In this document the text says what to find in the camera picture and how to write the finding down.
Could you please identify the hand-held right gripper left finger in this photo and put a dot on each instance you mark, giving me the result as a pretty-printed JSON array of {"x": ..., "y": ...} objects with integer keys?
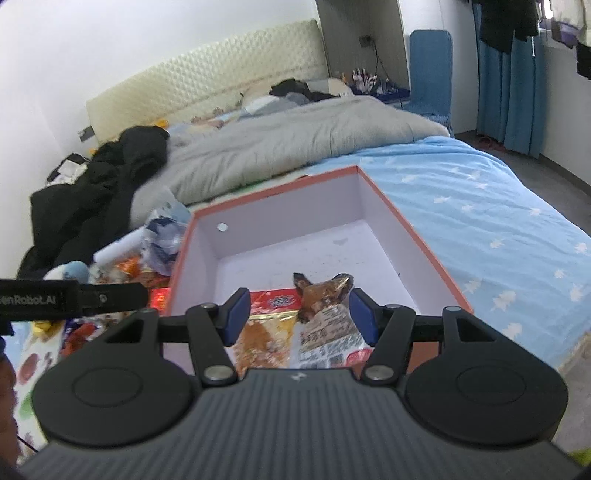
[{"x": 239, "y": 318}]

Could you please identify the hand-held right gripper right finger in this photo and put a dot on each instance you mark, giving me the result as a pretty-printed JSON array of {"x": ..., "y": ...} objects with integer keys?
[{"x": 362, "y": 318}]

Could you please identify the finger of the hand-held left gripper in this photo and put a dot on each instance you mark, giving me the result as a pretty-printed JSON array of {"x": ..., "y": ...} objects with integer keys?
[{"x": 115, "y": 297}]

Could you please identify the red orange snack packet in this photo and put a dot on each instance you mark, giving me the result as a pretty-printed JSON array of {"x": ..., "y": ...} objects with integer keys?
[{"x": 268, "y": 332}]

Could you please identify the heap of assorted snacks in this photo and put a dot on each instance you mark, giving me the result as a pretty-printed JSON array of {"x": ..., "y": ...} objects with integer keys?
[{"x": 134, "y": 271}]

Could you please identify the brown snack packet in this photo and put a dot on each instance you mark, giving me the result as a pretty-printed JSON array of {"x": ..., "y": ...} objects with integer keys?
[{"x": 323, "y": 295}]

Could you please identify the pink cardboard box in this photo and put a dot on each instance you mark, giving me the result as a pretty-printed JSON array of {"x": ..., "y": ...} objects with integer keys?
[{"x": 277, "y": 240}]

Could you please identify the white blue plush duck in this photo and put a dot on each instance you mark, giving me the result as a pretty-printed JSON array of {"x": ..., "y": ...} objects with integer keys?
[{"x": 69, "y": 271}]

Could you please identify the white tube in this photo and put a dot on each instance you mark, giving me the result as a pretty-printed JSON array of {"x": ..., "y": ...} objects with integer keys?
[{"x": 120, "y": 247}]

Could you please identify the fruit print blanket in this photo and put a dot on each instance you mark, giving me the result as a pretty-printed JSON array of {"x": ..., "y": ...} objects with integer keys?
[{"x": 32, "y": 364}]

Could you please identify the blue white plastic bag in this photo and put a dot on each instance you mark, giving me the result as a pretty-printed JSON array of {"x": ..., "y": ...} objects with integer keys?
[{"x": 164, "y": 235}]

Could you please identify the black jacket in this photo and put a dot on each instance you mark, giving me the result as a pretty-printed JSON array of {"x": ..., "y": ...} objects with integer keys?
[{"x": 101, "y": 184}]

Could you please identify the white clutter pile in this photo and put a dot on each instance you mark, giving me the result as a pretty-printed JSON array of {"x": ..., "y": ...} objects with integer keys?
[{"x": 69, "y": 168}]

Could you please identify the light blue bed sheet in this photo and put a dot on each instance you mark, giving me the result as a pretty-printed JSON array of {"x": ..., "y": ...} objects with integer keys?
[{"x": 485, "y": 221}]

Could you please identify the grey duvet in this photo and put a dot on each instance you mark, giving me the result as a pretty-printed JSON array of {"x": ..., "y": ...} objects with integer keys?
[{"x": 277, "y": 143}]

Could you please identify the yellow cloth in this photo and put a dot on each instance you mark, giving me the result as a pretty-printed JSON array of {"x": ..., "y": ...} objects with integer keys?
[{"x": 161, "y": 123}]

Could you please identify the dark clothes bundle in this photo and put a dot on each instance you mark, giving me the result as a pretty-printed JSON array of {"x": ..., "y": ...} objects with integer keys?
[{"x": 300, "y": 90}]

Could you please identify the cream padded headboard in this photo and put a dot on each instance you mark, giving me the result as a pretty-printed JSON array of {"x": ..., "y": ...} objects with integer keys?
[{"x": 198, "y": 74}]

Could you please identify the blue chair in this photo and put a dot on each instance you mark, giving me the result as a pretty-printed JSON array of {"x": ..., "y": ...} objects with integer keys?
[{"x": 430, "y": 74}]

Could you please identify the blue curtain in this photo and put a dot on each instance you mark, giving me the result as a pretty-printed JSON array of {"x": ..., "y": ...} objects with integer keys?
[{"x": 512, "y": 101}]

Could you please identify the grey wardrobe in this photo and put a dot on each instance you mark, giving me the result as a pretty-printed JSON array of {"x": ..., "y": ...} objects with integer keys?
[{"x": 360, "y": 27}]

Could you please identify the hanging black coat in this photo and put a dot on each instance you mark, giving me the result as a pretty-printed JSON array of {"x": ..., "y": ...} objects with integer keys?
[{"x": 505, "y": 21}]

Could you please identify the grey wall switch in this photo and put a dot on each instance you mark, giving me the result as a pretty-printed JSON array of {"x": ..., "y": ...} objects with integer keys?
[{"x": 86, "y": 134}]

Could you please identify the wall socket with plug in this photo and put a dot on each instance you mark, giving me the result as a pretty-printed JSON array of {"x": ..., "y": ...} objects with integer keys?
[{"x": 366, "y": 41}]

